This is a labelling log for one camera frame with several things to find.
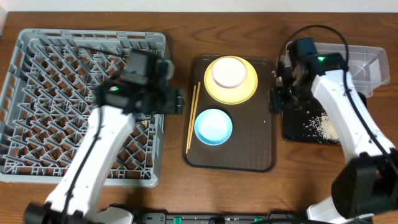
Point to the light blue saucer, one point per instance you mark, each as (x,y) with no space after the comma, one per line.
(213,127)

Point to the left wooden chopstick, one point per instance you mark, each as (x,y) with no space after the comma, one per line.
(190,118)

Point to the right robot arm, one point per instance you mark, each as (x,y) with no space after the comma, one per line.
(368,183)

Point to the yellow round plate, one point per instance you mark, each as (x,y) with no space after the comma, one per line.
(236,95)

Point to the spilled rice pile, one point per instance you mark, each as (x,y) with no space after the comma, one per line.
(321,129)

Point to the clear plastic waste bin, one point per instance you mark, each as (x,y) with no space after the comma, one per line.
(368,66)

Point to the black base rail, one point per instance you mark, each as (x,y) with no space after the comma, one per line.
(119,213)

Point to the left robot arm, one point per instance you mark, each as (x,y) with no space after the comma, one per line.
(75,198)

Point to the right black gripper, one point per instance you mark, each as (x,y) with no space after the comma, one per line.
(277,100)

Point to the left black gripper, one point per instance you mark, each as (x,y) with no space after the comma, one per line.
(178,100)

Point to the right wooden chopstick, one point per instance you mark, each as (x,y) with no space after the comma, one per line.
(194,110)

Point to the grey plastic dish rack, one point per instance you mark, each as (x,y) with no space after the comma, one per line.
(47,95)

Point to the dark brown serving tray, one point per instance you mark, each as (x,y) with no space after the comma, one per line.
(253,143)

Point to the white pink bowl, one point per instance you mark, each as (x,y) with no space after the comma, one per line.
(228,72)

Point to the wooden chopstick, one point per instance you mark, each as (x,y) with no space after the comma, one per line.
(194,110)
(190,118)

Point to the black plastic waste tray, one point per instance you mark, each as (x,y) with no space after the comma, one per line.
(293,121)

